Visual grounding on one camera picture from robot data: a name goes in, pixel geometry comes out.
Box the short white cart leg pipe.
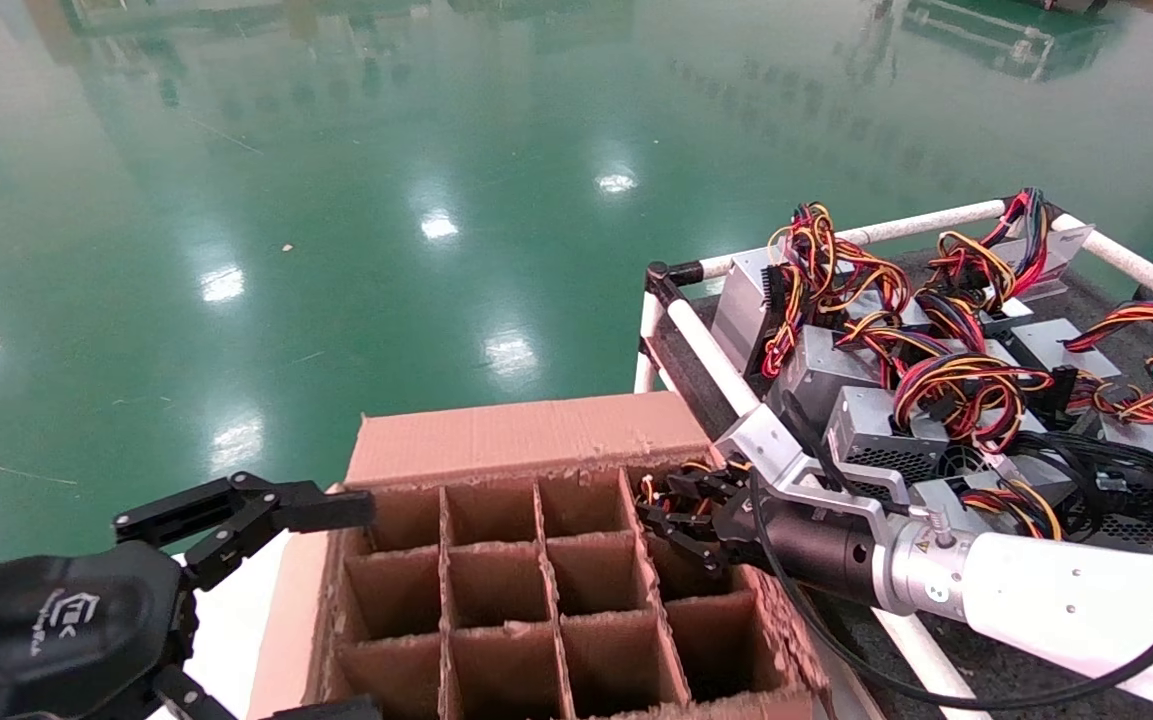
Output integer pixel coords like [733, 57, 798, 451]
[634, 293, 665, 396]

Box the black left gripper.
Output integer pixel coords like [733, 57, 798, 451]
[0, 472, 378, 720]

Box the long white cart pipe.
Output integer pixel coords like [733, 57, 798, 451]
[666, 298, 982, 720]

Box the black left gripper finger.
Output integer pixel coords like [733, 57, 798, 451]
[151, 667, 383, 720]

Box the silver power supply with fan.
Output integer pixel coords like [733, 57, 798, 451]
[936, 440, 1077, 506]

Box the black mesh power supply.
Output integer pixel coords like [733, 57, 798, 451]
[1066, 470, 1153, 549]

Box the black pipe corner joint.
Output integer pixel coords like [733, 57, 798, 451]
[644, 260, 705, 306]

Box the perforated grey power supply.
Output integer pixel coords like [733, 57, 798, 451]
[826, 385, 952, 493]

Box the tilted silver power supply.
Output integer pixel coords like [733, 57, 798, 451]
[946, 222, 1097, 301]

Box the black cable bundle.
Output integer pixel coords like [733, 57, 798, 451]
[996, 430, 1153, 546]

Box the upright silver power supply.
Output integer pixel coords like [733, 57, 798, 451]
[711, 248, 799, 379]

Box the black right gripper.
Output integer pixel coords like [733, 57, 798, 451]
[636, 464, 883, 609]

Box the brown cardboard box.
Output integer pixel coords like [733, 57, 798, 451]
[246, 392, 833, 720]

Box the yellow black wire harness loop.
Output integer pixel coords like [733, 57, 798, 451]
[894, 352, 1055, 451]

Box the cardboard divider grid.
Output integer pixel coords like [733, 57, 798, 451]
[334, 468, 787, 720]

